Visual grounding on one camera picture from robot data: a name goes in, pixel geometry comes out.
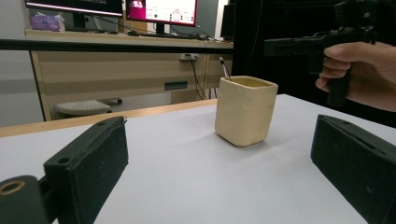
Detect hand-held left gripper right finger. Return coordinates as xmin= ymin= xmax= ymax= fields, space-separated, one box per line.
xmin=310 ymin=114 xmax=396 ymax=224

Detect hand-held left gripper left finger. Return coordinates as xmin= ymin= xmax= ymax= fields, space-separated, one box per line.
xmin=43 ymin=116 xmax=129 ymax=224

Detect beige square cup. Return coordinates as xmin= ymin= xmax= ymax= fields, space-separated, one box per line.
xmin=214 ymin=75 xmax=279 ymax=147

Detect light wooden table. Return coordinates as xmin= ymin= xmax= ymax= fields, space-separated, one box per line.
xmin=0 ymin=98 xmax=218 ymax=139

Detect black speaker box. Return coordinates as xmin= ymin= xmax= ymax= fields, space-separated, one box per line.
xmin=219 ymin=3 xmax=236 ymax=40

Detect wooden office desk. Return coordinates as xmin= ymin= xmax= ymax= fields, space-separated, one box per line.
xmin=24 ymin=28 xmax=234 ymax=122

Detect white power socket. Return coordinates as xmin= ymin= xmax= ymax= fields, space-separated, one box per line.
xmin=178 ymin=52 xmax=201 ymax=62

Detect white cabinet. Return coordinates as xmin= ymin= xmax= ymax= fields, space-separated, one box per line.
xmin=0 ymin=0 xmax=45 ymax=128

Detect monitor with pink screen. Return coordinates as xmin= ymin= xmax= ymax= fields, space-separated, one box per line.
xmin=125 ymin=0 xmax=199 ymax=35

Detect purple tissue packet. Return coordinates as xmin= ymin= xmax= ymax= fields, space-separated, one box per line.
xmin=30 ymin=11 xmax=65 ymax=33

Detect black computer monitor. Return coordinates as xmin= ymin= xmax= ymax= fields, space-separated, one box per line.
xmin=24 ymin=0 xmax=124 ymax=32

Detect black hanging cables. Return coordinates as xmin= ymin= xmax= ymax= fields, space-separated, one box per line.
xmin=186 ymin=55 xmax=219 ymax=101

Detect dark desk drawer handle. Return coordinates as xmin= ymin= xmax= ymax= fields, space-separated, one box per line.
xmin=163 ymin=80 xmax=189 ymax=91

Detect black horizontal frame bar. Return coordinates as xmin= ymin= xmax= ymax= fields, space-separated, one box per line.
xmin=0 ymin=38 xmax=234 ymax=54

